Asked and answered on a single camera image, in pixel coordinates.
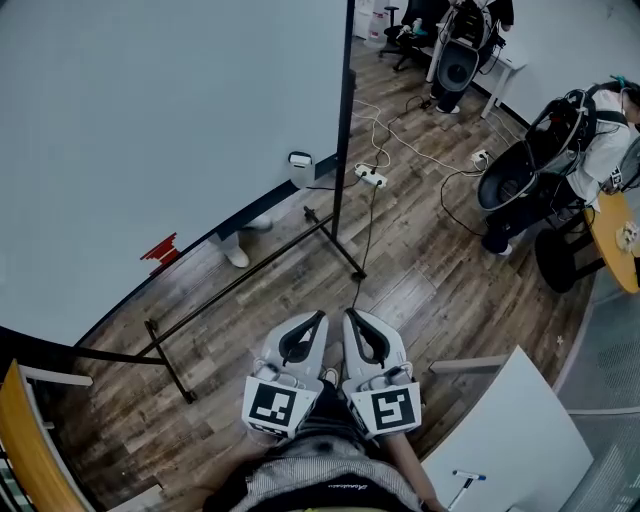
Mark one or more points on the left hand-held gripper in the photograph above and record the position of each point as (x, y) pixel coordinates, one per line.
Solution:
(280, 405)

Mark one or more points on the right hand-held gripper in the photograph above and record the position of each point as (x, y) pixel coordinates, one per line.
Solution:
(392, 407)

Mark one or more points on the person's right forearm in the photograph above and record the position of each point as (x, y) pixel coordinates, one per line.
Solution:
(407, 465)

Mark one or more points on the person's left forearm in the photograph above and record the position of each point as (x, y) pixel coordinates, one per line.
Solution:
(235, 465)

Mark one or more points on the person's white shoe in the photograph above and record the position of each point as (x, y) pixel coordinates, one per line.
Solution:
(331, 376)

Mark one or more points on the person's dark trousers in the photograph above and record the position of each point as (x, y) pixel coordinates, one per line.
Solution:
(330, 415)

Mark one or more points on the grey metal table bar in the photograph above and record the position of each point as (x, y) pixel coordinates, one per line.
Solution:
(465, 365)

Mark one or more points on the person's grey knit top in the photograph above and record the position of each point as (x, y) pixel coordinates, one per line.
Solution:
(320, 470)

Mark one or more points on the blue-capped marker pen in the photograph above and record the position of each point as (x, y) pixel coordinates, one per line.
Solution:
(467, 475)

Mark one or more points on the white rectangular table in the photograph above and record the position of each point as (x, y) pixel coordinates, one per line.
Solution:
(515, 425)

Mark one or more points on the white marker pen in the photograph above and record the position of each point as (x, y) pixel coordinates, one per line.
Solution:
(462, 492)

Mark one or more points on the white power strip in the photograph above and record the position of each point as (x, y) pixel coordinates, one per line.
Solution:
(367, 174)
(479, 157)

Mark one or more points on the black round table base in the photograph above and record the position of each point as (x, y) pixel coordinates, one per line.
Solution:
(555, 265)

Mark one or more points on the round wooden table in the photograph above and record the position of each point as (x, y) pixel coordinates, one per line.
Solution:
(607, 235)

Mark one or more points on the crumpled white object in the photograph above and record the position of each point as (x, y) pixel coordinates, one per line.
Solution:
(627, 236)

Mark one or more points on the clear water jug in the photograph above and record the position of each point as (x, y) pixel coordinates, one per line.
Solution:
(377, 30)

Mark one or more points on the wooden table with white frame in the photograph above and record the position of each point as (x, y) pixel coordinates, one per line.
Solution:
(25, 440)

